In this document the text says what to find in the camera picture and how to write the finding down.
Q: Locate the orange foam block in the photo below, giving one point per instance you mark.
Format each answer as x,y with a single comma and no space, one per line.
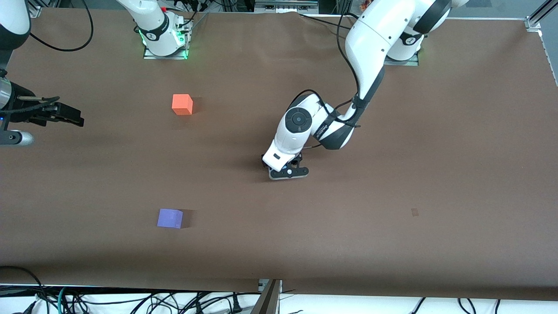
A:
182,104

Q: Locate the brown paper table cover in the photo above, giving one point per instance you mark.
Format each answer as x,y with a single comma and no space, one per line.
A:
279,226

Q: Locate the aluminium frame post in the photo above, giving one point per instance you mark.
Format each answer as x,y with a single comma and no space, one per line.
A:
268,301

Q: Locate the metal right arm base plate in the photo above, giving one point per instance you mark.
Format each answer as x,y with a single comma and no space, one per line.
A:
150,56

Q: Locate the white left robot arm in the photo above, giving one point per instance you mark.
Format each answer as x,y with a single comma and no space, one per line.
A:
375,39

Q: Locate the silver metal equipment box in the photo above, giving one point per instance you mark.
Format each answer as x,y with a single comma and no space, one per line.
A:
285,6

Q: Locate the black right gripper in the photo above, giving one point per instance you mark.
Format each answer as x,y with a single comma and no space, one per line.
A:
27,110

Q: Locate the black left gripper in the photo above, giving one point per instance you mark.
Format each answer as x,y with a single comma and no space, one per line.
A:
263,162

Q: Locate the purple foam block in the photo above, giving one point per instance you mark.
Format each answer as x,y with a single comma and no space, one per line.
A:
169,218

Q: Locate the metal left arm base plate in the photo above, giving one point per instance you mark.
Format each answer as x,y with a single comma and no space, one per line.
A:
409,63

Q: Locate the aluminium frame extrusion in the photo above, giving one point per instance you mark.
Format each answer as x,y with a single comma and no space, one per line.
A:
35,6
538,19

